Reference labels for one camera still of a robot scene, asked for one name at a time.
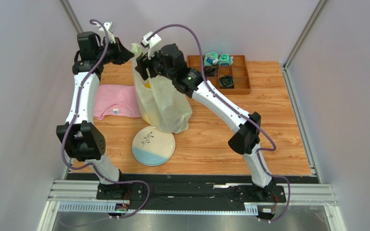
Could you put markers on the white blue ceramic plate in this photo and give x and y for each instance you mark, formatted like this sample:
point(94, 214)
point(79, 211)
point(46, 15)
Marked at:
point(152, 147)

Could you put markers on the aluminium frame rail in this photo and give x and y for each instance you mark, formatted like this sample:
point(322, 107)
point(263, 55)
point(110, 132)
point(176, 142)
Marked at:
point(72, 205)

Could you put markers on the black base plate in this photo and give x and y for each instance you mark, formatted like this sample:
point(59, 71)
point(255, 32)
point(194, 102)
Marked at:
point(189, 196)

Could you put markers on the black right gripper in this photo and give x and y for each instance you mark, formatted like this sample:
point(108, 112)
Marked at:
point(143, 65)

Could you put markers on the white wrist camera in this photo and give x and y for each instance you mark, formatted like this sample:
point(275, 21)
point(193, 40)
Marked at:
point(152, 42)
point(106, 31)

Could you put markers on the pink folded t-shirt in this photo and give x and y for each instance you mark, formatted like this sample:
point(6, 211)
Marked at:
point(115, 100)

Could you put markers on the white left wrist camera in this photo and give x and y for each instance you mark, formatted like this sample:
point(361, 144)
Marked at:
point(106, 31)

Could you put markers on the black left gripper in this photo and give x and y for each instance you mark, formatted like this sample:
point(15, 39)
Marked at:
point(122, 54)

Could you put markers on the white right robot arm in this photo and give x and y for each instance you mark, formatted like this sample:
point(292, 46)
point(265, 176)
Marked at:
point(169, 62)

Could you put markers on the wooden compartment tray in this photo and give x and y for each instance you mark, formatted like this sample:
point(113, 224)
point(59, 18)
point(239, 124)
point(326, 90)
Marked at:
point(238, 70)

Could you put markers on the teal rolled sock right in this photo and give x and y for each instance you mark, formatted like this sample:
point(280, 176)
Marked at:
point(225, 60)

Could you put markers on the pale green avocado plastic bag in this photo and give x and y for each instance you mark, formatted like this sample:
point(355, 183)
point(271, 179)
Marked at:
point(161, 106)

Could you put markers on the dark rolled sock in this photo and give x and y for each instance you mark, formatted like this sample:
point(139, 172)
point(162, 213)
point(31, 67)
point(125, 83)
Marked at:
point(211, 71)

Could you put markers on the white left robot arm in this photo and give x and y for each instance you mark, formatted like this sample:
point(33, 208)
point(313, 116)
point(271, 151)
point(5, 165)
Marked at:
point(80, 139)

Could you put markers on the teal rolled sock left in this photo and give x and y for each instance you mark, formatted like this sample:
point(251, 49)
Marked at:
point(211, 59)

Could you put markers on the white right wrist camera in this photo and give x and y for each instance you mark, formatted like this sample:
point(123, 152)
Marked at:
point(152, 42)

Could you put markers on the teal rolled sock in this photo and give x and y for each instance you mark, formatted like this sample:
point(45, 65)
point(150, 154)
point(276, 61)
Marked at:
point(225, 60)
point(211, 59)

